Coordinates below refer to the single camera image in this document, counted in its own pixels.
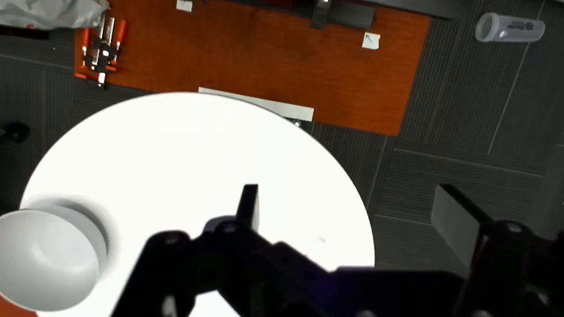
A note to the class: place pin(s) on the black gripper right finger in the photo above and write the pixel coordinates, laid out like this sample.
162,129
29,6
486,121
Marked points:
456,226

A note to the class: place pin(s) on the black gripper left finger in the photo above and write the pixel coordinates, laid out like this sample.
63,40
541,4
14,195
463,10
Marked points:
250,205

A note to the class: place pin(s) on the grey bowl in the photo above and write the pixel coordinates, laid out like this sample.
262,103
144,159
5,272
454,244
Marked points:
42,262

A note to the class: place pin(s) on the white table base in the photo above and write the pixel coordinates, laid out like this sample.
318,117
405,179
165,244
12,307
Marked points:
266,107

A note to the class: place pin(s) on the white paper scrap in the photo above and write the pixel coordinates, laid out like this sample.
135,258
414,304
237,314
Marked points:
184,4
371,41

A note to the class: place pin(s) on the grey plastic bag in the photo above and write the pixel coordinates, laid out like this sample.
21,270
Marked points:
47,11

